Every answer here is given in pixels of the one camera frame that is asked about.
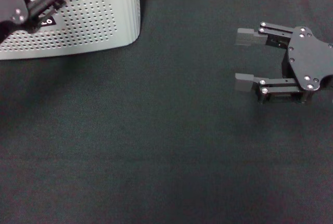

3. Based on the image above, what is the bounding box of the grey perforated storage box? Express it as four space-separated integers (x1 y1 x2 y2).
0 0 143 61

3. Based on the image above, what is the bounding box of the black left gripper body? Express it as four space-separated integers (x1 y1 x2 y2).
0 0 28 43

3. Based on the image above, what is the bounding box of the black tablecloth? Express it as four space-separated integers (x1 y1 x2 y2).
0 0 333 224

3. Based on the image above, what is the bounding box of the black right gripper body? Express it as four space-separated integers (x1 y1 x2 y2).
282 25 333 104

